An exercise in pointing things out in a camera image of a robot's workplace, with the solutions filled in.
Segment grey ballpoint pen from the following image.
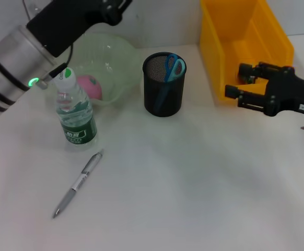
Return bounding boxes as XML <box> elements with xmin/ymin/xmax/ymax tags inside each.
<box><xmin>52</xmin><ymin>148</ymin><xmax>106</xmax><ymax>219</ymax></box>

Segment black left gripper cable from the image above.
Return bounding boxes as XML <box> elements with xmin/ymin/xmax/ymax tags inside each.
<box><xmin>38</xmin><ymin>43</ymin><xmax>75</xmax><ymax>90</ymax></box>

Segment translucent green fruit plate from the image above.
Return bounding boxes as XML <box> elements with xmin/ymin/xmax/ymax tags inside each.
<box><xmin>38</xmin><ymin>32</ymin><xmax>142</xmax><ymax>108</ymax></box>

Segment pink toy peach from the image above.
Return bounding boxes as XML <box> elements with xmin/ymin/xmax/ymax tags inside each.
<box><xmin>76</xmin><ymin>74</ymin><xmax>103</xmax><ymax>100</ymax></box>

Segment clear green-label plastic bottle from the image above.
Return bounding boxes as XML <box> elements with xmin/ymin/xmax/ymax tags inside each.
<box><xmin>53</xmin><ymin>66</ymin><xmax>99</xmax><ymax>152</ymax></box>

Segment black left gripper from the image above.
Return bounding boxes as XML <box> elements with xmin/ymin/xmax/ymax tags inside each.
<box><xmin>26</xmin><ymin>0</ymin><xmax>133</xmax><ymax>58</ymax></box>

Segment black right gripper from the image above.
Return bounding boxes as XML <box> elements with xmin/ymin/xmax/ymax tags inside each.
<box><xmin>225</xmin><ymin>61</ymin><xmax>304</xmax><ymax>118</ymax></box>

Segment blue scissors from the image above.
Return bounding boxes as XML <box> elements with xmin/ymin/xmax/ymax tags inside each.
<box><xmin>153</xmin><ymin>53</ymin><xmax>187</xmax><ymax>113</ymax></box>

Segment black mesh pen holder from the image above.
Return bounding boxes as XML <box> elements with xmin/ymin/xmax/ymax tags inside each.
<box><xmin>142</xmin><ymin>52</ymin><xmax>188</xmax><ymax>118</ymax></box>

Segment yellow plastic bin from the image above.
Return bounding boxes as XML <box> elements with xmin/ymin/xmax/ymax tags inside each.
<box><xmin>199</xmin><ymin>0</ymin><xmax>295</xmax><ymax>102</ymax></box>

